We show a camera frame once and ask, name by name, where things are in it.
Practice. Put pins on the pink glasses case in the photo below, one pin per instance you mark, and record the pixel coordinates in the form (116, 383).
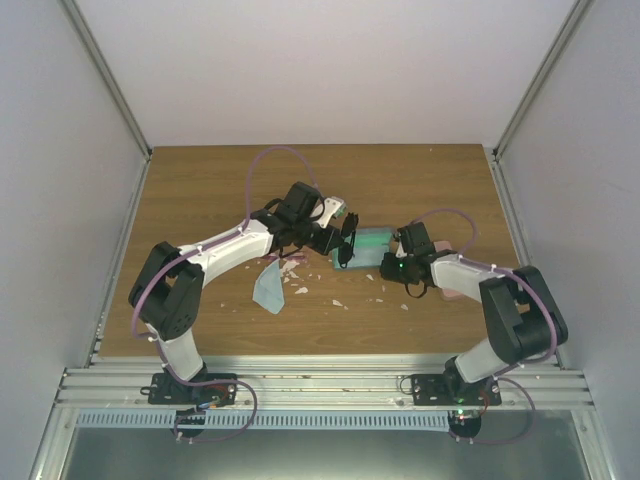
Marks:
(448, 281)

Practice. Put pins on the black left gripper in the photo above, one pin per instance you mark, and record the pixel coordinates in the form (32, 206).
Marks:
(327, 245)

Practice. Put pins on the aluminium corner post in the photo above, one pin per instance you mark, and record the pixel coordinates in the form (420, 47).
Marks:
(562, 39)
(86, 37)

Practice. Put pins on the aluminium table edge rail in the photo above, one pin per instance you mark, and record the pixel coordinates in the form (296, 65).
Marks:
(319, 382)

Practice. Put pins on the grey slotted cable duct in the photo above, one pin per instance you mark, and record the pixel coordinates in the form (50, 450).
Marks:
(268, 420)

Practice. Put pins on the left aluminium corner post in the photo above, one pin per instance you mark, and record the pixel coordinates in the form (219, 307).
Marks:
(86, 37)

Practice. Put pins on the right aluminium corner post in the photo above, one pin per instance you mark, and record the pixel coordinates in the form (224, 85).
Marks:
(562, 39)

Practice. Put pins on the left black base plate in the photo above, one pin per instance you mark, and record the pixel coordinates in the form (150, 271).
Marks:
(166, 390)

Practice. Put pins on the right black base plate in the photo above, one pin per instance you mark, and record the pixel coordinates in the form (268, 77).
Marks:
(437, 390)

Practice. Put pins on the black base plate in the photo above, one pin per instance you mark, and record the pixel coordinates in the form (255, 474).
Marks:
(166, 390)
(437, 390)

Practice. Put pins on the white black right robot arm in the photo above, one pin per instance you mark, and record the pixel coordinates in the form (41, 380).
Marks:
(522, 319)

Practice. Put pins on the light blue cleaning cloth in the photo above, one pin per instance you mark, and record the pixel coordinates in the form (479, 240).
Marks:
(268, 290)

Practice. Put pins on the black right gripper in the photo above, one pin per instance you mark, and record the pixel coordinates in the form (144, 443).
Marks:
(388, 273)

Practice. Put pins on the black sunglasses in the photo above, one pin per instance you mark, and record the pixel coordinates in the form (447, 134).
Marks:
(345, 252)

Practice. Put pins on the pink clear glasses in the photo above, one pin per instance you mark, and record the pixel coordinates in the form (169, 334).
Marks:
(300, 257)

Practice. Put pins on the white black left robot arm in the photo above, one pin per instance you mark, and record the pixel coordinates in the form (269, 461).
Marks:
(167, 293)

